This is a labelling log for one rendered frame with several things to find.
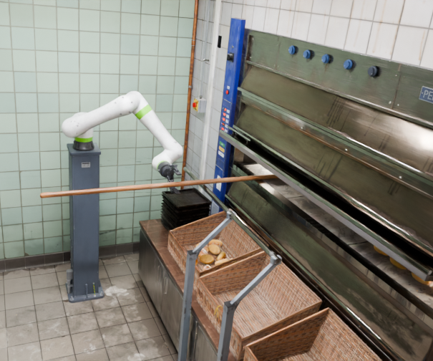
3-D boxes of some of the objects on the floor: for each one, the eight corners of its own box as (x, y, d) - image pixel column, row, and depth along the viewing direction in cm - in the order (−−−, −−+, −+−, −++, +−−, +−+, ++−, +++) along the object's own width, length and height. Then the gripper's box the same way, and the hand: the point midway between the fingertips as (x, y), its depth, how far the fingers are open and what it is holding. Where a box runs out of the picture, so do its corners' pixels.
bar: (177, 306, 362) (188, 166, 318) (255, 445, 256) (288, 263, 213) (137, 314, 349) (144, 168, 305) (203, 463, 243) (227, 273, 200)
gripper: (173, 153, 296) (185, 165, 278) (171, 187, 305) (182, 201, 287) (162, 153, 293) (174, 165, 275) (160, 188, 302) (171, 202, 284)
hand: (177, 183), depth 282 cm, fingers open, 12 cm apart
